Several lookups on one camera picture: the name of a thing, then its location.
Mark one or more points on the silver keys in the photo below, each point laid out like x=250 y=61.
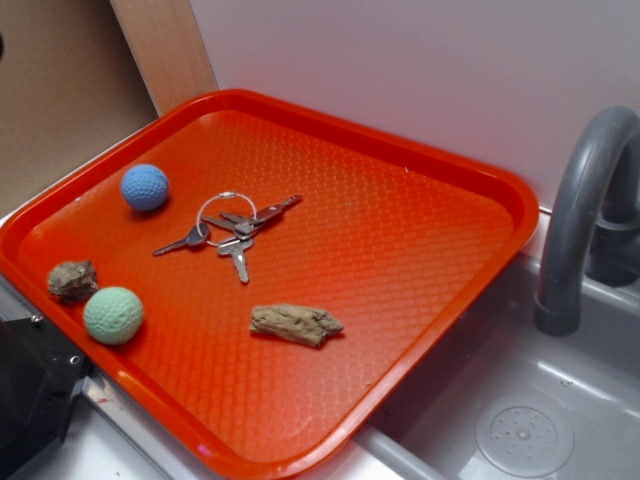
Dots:
x=243 y=229

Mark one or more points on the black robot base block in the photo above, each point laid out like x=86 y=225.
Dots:
x=42 y=373

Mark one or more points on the orange plastic tray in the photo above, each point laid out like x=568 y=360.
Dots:
x=394 y=239

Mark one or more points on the piece of driftwood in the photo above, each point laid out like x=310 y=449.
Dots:
x=308 y=326

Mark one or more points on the blue golf ball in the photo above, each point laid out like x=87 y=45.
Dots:
x=145 y=187

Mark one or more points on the green golf ball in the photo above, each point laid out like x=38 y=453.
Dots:
x=113 y=315

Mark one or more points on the grey toy sink basin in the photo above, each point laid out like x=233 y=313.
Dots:
x=496 y=399

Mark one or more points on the small brown rock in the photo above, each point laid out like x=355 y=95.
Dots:
x=73 y=281

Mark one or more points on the grey toy faucet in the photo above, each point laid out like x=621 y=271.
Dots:
x=594 y=227

